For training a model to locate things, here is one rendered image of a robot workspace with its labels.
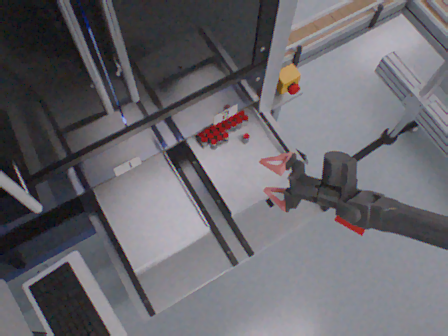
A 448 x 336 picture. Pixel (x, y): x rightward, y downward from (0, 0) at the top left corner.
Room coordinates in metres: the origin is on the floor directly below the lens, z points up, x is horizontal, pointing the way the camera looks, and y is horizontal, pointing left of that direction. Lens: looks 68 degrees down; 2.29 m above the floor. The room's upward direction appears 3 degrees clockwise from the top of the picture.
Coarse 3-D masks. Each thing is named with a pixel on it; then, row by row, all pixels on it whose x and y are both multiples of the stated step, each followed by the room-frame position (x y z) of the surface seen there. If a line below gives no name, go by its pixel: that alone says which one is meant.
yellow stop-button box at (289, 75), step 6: (288, 60) 0.88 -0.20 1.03; (282, 66) 0.86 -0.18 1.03; (288, 66) 0.86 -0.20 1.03; (294, 66) 0.86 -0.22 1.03; (282, 72) 0.84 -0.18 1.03; (288, 72) 0.84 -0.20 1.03; (294, 72) 0.84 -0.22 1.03; (282, 78) 0.81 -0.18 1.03; (288, 78) 0.82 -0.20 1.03; (294, 78) 0.82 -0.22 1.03; (282, 84) 0.80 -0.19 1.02; (288, 84) 0.80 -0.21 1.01; (282, 90) 0.79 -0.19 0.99
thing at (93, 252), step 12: (84, 240) 0.35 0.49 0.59; (96, 240) 0.36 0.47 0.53; (84, 252) 0.33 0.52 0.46; (96, 252) 0.34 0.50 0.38; (48, 264) 0.26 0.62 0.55; (96, 264) 0.32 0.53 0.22; (108, 264) 0.34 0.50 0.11; (24, 276) 0.21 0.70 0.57; (12, 288) 0.17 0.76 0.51; (24, 300) 0.14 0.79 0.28; (24, 312) 0.11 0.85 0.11
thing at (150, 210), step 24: (144, 168) 0.54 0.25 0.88; (168, 168) 0.54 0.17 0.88; (96, 192) 0.45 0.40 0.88; (120, 192) 0.45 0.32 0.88; (144, 192) 0.45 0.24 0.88; (168, 192) 0.46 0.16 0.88; (120, 216) 0.37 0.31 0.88; (144, 216) 0.37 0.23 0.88; (168, 216) 0.38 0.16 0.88; (192, 216) 0.38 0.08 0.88; (120, 240) 0.29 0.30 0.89; (144, 240) 0.30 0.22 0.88; (168, 240) 0.30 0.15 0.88; (144, 264) 0.22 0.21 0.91
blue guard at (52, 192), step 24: (264, 72) 0.75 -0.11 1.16; (216, 96) 0.66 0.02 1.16; (240, 96) 0.71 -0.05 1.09; (168, 120) 0.57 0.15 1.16; (192, 120) 0.61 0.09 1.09; (120, 144) 0.49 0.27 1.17; (144, 144) 0.53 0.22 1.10; (168, 144) 0.57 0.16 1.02; (72, 168) 0.42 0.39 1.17; (96, 168) 0.45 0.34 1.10; (48, 192) 0.37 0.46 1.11; (72, 192) 0.39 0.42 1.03; (0, 216) 0.29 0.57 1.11; (24, 216) 0.31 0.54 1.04
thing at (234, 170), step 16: (256, 112) 0.75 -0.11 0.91; (256, 128) 0.70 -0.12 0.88; (192, 144) 0.63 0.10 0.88; (208, 144) 0.64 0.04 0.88; (224, 144) 0.64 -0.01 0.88; (240, 144) 0.64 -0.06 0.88; (256, 144) 0.64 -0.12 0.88; (272, 144) 0.65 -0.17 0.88; (208, 160) 0.58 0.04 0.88; (224, 160) 0.58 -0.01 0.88; (240, 160) 0.58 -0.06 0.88; (256, 160) 0.59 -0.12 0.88; (208, 176) 0.51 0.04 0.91; (224, 176) 0.52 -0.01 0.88; (240, 176) 0.53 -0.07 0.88; (256, 176) 0.53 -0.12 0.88; (272, 176) 0.53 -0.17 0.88; (224, 192) 0.47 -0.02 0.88; (240, 192) 0.47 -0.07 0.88; (256, 192) 0.47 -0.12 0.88; (272, 192) 0.48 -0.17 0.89; (240, 208) 0.41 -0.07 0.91
